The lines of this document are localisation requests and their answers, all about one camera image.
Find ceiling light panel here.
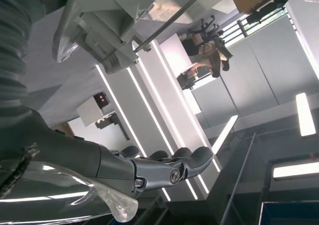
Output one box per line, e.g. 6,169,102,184
296,92,317,138
212,115,238,155
272,161,319,180

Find black monitor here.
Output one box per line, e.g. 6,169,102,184
176,66,211,91

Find black office chair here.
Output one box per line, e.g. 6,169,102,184
188,15,234,62

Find window with black frame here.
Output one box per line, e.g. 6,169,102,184
220,6,290,49

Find steel workbench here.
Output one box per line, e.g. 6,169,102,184
147,0,240,24

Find person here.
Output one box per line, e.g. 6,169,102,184
181,31,231,79

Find white box with red lights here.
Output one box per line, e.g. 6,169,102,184
75,92,110,128

